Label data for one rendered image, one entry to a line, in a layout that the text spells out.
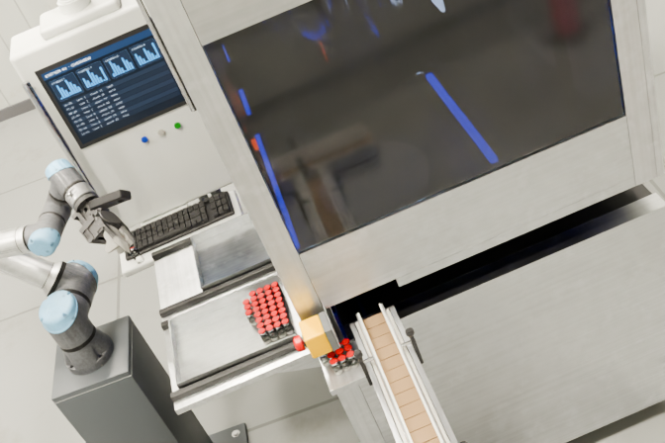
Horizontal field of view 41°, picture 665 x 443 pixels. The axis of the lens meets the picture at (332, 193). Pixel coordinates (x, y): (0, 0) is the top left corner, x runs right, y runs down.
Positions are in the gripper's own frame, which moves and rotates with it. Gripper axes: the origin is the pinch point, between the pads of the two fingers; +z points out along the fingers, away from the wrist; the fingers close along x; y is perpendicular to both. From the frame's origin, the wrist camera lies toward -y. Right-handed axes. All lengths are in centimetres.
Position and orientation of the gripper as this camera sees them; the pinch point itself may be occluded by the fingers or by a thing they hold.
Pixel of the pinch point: (131, 246)
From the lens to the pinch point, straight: 241.8
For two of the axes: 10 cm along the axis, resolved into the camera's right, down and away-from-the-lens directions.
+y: -6.3, 7.5, 2.1
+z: 6.5, 6.6, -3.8
